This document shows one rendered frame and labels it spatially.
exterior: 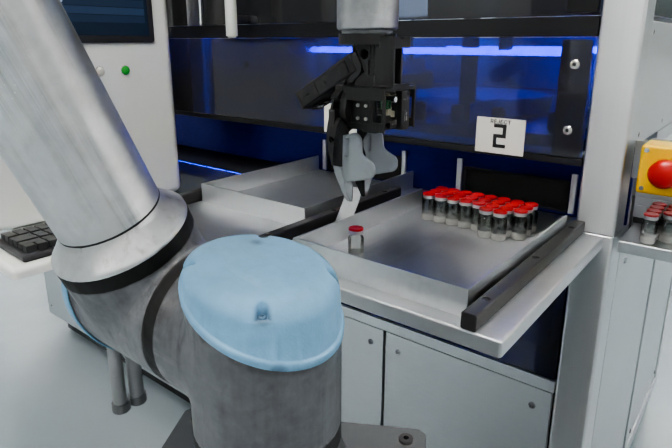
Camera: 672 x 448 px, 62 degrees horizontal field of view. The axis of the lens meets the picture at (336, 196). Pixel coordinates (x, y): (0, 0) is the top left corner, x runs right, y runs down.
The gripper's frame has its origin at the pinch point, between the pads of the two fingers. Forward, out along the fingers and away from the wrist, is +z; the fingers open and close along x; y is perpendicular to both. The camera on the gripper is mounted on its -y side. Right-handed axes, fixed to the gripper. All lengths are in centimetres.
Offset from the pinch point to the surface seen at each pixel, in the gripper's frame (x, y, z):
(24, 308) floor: 33, -210, 99
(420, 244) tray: 10.6, 4.8, 10.1
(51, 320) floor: 36, -189, 99
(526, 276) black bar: 6.0, 22.4, 8.8
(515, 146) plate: 31.5, 10.1, -2.2
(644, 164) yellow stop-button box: 31.1, 29.4, -1.9
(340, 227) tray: 4.2, -5.3, 7.9
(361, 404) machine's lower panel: 32, -20, 62
